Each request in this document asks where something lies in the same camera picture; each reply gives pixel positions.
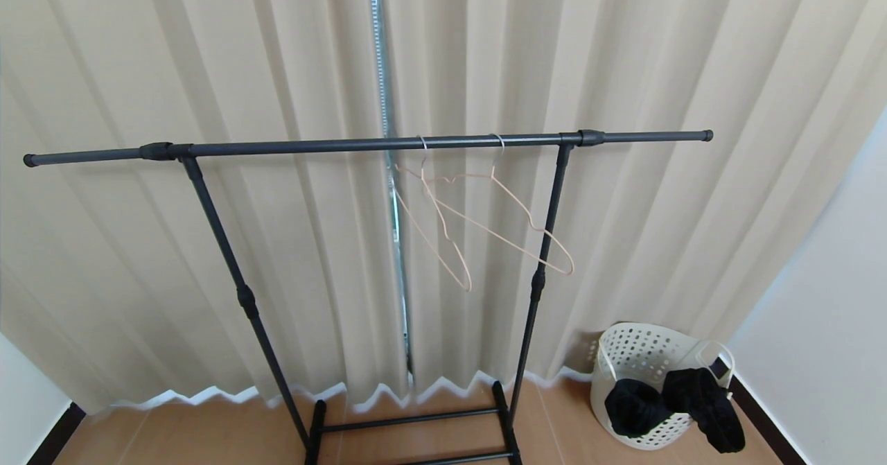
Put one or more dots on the black garment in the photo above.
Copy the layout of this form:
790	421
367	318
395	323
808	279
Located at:
634	409
710	409

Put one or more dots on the white laundry basket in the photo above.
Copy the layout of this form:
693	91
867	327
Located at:
644	351

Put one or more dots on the beige curtain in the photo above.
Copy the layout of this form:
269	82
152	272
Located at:
138	70

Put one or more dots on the black clothes rack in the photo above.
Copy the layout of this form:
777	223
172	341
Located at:
346	145

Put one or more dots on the pink clothes hanger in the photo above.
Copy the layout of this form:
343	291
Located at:
470	281
513	195

